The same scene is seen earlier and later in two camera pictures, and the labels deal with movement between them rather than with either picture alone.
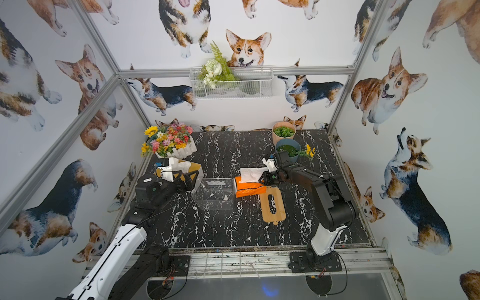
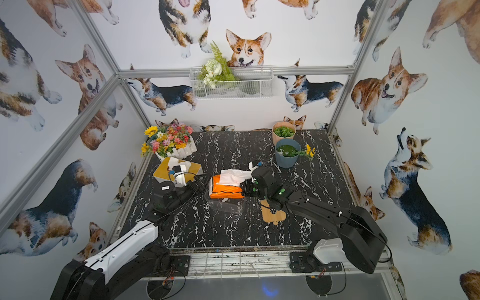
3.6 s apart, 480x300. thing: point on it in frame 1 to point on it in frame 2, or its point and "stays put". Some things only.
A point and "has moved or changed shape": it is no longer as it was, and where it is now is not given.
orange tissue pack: (248, 183) has moved or changed shape
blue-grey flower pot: (292, 146) stays put
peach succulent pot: (282, 130) stays put
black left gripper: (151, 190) to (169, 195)
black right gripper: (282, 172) to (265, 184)
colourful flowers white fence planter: (169, 140) stays put
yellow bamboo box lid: (194, 168) stays put
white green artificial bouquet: (216, 69) stays put
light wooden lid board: (280, 214) stays put
